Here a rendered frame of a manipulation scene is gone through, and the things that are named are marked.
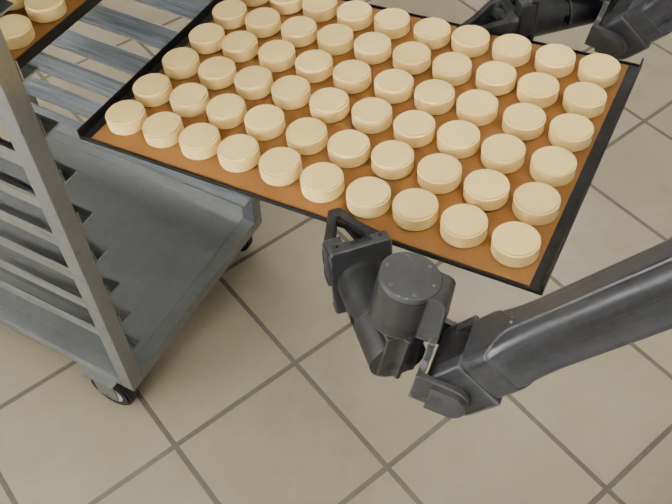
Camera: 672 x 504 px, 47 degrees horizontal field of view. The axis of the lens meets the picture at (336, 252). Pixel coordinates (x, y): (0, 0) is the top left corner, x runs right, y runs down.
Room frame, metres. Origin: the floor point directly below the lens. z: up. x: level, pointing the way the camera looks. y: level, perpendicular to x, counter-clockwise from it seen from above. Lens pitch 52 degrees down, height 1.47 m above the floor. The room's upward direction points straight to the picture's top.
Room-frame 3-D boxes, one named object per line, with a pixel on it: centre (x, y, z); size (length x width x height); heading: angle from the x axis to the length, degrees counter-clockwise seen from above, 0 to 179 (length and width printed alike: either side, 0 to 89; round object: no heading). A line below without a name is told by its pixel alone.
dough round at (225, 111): (0.74, 0.14, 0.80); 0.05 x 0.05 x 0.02
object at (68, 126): (1.24, 0.47, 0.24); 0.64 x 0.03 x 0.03; 62
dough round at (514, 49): (0.83, -0.23, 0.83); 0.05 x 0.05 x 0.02
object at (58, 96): (1.24, 0.47, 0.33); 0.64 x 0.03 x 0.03; 62
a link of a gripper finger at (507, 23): (0.91, -0.21, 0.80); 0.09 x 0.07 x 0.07; 108
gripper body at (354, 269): (0.46, -0.03, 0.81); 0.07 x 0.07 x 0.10; 18
